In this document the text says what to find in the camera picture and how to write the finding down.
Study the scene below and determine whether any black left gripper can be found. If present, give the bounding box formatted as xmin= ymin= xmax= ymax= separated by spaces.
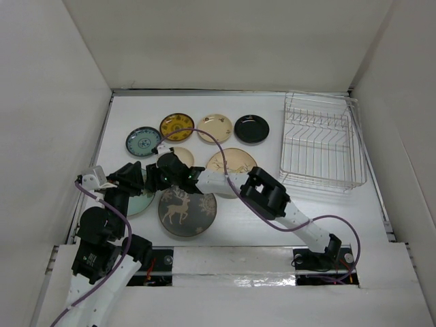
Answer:
xmin=102 ymin=159 xmax=144 ymax=236

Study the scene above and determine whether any light green floral plate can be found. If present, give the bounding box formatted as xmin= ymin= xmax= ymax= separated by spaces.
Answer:
xmin=127 ymin=189 xmax=155 ymax=217

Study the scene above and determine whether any beige bird branch plate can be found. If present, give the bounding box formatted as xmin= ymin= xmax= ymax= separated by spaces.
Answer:
xmin=206 ymin=147 xmax=259 ymax=200

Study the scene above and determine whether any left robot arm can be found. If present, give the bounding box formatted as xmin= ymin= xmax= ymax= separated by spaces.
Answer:
xmin=53 ymin=162 xmax=152 ymax=326

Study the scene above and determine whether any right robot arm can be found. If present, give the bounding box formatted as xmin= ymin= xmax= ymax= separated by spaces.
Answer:
xmin=145 ymin=151 xmax=342 ymax=268

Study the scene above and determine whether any blue white patterned plate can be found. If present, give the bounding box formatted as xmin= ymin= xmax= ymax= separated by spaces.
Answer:
xmin=125 ymin=126 xmax=161 ymax=157

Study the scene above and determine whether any cream plate with dark patch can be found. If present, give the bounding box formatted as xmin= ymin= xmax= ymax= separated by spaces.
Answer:
xmin=171 ymin=146 xmax=195 ymax=167

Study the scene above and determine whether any yellow patterned small plate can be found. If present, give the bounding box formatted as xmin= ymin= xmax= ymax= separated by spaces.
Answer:
xmin=159 ymin=113 xmax=195 ymax=142

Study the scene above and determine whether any cream floral small plate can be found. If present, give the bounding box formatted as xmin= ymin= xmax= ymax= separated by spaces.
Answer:
xmin=197 ymin=114 xmax=233 ymax=143

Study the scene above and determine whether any black glossy small plate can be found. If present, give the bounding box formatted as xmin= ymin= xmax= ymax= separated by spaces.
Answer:
xmin=234 ymin=114 xmax=270 ymax=144

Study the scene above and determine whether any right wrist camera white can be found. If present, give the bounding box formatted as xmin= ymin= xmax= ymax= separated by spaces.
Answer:
xmin=151 ymin=144 xmax=172 ymax=155

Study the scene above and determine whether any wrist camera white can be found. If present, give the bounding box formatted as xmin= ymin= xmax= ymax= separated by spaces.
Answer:
xmin=151 ymin=144 xmax=172 ymax=155
xmin=78 ymin=166 xmax=107 ymax=191

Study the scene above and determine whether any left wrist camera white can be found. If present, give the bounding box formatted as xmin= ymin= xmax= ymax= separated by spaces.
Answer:
xmin=78 ymin=166 xmax=107 ymax=191

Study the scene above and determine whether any white wire dish rack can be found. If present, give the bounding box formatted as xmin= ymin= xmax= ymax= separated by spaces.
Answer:
xmin=279 ymin=91 xmax=367 ymax=191

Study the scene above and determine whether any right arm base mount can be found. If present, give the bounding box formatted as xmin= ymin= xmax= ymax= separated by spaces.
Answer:
xmin=291 ymin=247 xmax=354 ymax=273

